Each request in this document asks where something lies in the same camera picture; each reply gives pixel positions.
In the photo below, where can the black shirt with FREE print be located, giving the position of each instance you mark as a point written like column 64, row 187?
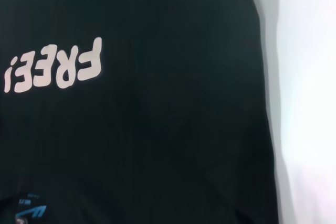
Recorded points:
column 144, row 116

